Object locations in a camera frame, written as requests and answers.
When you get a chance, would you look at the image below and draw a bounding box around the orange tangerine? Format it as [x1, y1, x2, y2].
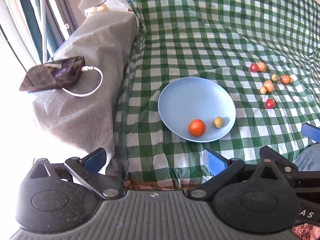
[188, 119, 206, 137]

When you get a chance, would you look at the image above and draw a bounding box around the small yellow longan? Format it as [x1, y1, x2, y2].
[271, 74, 279, 82]
[260, 86, 267, 94]
[213, 116, 223, 128]

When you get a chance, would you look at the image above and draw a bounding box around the small orange fruit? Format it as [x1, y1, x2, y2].
[281, 75, 293, 85]

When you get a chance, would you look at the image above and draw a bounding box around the pale orange peach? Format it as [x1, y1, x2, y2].
[264, 80, 274, 93]

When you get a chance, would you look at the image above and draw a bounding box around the dark red plum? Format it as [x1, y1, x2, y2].
[249, 63, 259, 73]

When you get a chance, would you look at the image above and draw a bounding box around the blue jeans leg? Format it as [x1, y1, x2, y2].
[293, 144, 320, 171]

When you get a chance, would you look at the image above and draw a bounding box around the light blue plate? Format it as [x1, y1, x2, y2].
[158, 77, 236, 142]

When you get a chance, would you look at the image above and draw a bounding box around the orange peach fruit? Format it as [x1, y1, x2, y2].
[257, 61, 266, 72]

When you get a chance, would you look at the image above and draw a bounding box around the black smartphone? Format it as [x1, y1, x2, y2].
[19, 56, 85, 93]

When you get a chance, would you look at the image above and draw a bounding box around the green checkered cloth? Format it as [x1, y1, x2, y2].
[114, 0, 319, 190]

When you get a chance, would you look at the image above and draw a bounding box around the white folding rack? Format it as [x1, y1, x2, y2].
[1, 0, 78, 72]

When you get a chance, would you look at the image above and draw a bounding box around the white charging cable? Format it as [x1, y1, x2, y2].
[61, 65, 104, 98]

